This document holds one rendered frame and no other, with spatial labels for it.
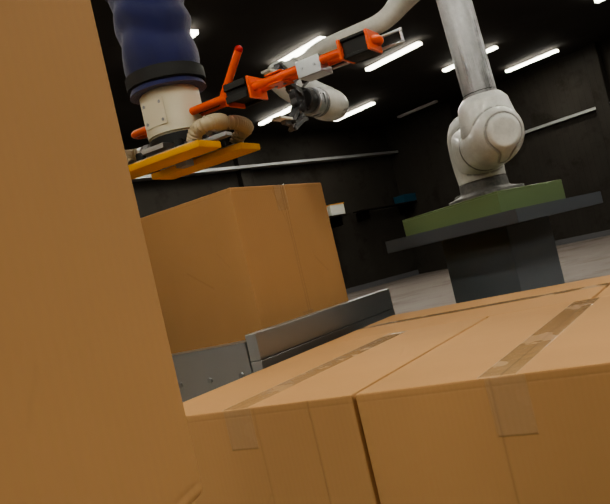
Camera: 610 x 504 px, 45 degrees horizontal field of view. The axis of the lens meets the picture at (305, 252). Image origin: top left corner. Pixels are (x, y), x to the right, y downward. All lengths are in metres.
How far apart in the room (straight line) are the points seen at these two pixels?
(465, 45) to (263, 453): 1.52
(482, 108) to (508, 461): 1.44
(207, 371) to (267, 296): 0.24
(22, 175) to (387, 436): 0.75
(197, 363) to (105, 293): 1.39
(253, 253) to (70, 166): 1.47
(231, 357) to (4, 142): 1.39
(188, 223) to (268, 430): 0.89
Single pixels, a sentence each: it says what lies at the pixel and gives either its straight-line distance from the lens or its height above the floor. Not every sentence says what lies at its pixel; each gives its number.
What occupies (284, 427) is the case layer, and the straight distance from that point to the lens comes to 1.04.
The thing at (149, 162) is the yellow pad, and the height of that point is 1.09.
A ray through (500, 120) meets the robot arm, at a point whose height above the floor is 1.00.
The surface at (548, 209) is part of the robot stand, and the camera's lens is 2.25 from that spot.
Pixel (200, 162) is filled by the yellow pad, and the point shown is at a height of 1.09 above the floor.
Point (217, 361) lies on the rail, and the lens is 1.67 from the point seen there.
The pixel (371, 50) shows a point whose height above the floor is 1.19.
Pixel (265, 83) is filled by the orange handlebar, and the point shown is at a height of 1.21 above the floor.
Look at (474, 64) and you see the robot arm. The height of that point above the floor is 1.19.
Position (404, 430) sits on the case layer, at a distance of 0.96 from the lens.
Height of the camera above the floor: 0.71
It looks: 2 degrees up
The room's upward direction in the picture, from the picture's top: 13 degrees counter-clockwise
